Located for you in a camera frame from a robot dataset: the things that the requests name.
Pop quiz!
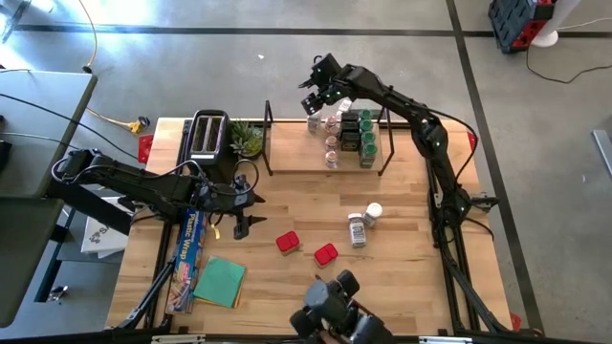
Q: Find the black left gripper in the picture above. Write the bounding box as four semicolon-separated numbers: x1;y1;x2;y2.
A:
195;174;268;241

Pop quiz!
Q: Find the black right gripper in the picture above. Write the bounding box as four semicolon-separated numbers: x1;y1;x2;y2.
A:
298;53;355;116

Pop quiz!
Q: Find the red-lid smoked paprika tin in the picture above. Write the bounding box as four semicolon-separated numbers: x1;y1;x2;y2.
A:
314;242;339;269
275;230;301;257

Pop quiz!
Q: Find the potted succulent plant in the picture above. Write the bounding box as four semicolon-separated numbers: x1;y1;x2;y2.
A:
229;119;265;161

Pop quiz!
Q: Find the teal cloth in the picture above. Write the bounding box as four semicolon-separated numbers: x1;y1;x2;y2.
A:
192;256;248;310

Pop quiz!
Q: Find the blue plastic wrap box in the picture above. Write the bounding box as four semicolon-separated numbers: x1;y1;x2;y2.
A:
164;207;211;315

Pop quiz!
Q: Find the black toaster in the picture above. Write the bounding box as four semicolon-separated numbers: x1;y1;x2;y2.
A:
184;108;233;166

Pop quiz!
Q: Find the black and grey device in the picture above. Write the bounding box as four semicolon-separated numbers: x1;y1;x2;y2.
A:
289;269;396;344

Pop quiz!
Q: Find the white box with logo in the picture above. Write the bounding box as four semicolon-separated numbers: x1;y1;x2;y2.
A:
79;196;135;260

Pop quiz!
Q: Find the grey metal clamp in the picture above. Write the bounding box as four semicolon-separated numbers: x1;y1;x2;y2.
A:
469;191;501;214

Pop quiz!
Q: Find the black and red toolbox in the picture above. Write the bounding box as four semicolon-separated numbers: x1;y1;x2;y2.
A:
487;0;558;54

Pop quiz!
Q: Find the grey side desk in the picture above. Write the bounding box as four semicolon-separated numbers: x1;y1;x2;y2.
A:
0;69;99;329

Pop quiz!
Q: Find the white stand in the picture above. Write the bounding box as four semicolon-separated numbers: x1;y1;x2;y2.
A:
530;0;583;49

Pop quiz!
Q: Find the grey metal bar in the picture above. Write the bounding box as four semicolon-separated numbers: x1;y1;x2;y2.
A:
591;128;612;179

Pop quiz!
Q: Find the black wire spice rack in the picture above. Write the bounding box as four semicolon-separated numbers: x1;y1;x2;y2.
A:
261;99;396;177

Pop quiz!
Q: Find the yellow cable with plug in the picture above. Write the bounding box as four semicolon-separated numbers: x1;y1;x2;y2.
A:
85;107;152;135

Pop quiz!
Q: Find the white bracket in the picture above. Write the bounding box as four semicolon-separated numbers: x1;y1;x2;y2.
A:
151;333;207;344
419;335;473;344

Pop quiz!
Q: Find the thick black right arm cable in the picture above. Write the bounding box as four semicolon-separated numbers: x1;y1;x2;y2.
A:
427;108;479;192

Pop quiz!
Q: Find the thin yellow cable black plug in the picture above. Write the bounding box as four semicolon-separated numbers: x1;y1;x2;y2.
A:
77;0;98;75

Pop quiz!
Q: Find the black floor cable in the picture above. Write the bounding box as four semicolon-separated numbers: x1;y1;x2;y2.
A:
524;45;612;86

